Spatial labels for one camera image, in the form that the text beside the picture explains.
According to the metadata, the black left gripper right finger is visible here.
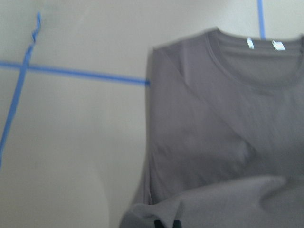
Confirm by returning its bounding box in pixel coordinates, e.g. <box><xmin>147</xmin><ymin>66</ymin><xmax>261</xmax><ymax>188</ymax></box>
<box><xmin>172</xmin><ymin>220</ymin><xmax>182</xmax><ymax>228</ymax></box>

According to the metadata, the dark brown t-shirt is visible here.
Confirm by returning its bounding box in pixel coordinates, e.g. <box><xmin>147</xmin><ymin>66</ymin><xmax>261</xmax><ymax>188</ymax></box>
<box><xmin>120</xmin><ymin>29</ymin><xmax>304</xmax><ymax>228</ymax></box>

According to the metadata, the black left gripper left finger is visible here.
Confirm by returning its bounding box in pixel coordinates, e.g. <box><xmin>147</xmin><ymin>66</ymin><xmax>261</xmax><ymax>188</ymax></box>
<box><xmin>154</xmin><ymin>220</ymin><xmax>163</xmax><ymax>228</ymax></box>

